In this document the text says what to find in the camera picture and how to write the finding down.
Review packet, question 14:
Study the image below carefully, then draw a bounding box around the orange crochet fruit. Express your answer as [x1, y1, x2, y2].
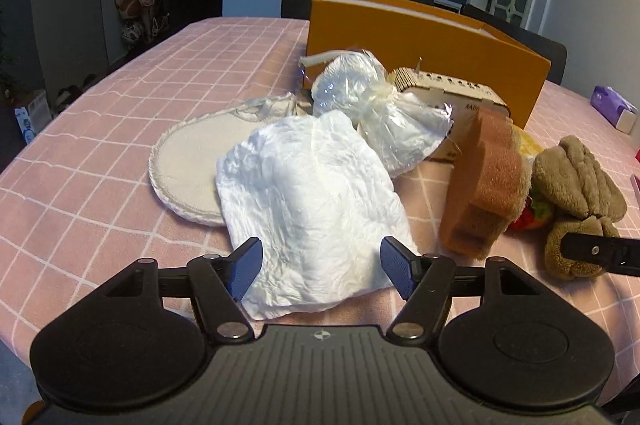
[508, 196, 554, 232]

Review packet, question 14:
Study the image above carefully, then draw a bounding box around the round cream knitted mat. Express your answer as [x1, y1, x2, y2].
[148, 92, 299, 227]

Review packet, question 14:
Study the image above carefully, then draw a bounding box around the white cloth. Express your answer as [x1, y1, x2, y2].
[216, 111, 418, 320]

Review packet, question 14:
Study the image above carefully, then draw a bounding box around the brown plush towel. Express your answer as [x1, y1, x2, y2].
[532, 136, 627, 281]

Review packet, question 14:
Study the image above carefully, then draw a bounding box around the brown flower-shaped sponge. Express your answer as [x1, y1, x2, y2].
[439, 107, 532, 259]

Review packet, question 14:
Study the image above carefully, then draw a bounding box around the yellow sponge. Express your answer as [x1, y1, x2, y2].
[513, 126, 544, 158]

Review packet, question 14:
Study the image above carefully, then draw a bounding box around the purple tissue pack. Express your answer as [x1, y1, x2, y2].
[590, 86, 638, 134]

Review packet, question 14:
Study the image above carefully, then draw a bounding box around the clear crumpled plastic bag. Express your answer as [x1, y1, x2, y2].
[299, 50, 454, 177]

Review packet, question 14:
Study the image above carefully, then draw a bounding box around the pink checkered tablecloth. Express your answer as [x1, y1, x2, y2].
[1, 18, 639, 399]

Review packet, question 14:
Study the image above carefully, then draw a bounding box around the wooden perforated radio box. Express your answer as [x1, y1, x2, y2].
[387, 67, 510, 162]

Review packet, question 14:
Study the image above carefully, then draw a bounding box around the right black chair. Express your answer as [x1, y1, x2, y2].
[460, 4, 567, 85]

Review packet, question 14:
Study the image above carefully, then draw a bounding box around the white storage box on floor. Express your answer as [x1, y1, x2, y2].
[14, 90, 52, 144]

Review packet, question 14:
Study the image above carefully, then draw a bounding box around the orange cardboard box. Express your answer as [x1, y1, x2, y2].
[306, 0, 551, 128]

